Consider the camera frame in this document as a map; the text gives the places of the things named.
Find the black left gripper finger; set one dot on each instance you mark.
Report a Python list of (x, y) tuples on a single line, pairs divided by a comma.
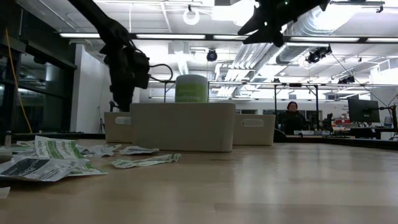
[(129, 99), (118, 99)]

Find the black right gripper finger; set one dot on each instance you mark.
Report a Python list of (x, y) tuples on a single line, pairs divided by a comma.
[(255, 23), (270, 37)]

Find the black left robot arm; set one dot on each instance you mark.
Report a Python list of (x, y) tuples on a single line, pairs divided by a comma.
[(102, 25)]

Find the black monitor stand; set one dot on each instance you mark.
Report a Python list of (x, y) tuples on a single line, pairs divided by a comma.
[(111, 106)]

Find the white light strip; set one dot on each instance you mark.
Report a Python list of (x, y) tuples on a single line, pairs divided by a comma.
[(77, 35), (323, 39), (382, 40), (171, 36), (230, 37)]

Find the silver ceiling pipes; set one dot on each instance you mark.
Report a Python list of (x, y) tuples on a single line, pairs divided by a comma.
[(248, 59)]

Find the white plastic storage bin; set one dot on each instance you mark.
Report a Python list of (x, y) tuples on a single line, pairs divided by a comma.
[(253, 137), (183, 127), (116, 132)]

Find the dark print white packet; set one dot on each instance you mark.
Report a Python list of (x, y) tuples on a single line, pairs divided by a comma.
[(138, 150), (96, 151), (31, 168)]

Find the green wipes canister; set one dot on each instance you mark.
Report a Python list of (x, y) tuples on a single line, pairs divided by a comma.
[(191, 90)]

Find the round white ceiling lamp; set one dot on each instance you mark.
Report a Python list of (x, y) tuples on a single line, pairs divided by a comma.
[(191, 17)]

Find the black background ledge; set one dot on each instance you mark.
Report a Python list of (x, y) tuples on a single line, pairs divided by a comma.
[(62, 136)]

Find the dark glass partition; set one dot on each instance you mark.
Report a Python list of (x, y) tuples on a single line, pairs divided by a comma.
[(40, 109)]

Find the person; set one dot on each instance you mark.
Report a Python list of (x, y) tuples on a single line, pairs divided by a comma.
[(292, 119)]

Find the small black ceiling device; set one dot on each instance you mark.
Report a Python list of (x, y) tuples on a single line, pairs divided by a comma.
[(346, 80)]

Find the plain white packet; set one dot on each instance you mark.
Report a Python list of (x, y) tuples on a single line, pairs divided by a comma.
[(25, 152)]

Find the small silver cylinder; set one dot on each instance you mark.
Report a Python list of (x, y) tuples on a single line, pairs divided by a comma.
[(8, 138)]

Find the black computer monitor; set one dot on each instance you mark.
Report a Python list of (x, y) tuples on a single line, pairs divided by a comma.
[(363, 110)]

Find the crumpled white packet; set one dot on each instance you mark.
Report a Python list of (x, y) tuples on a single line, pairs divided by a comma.
[(5, 154)]

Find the dark background desk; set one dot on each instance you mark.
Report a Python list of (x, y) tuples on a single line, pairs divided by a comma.
[(357, 142)]

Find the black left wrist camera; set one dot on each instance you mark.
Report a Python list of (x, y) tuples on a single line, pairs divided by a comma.
[(141, 70)]

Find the large spiral ceiling duct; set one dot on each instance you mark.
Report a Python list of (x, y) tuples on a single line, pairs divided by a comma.
[(292, 54)]

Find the black overhead frame beam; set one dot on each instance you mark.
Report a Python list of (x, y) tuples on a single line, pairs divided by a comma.
[(210, 36)]

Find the black ceiling camera cluster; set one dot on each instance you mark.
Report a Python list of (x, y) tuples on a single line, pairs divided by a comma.
[(317, 55)]

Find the black dome ceiling camera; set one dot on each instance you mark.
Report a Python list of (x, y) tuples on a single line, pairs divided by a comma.
[(212, 55)]

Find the black metal workstation frame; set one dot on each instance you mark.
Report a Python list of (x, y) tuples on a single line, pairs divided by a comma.
[(275, 93)]

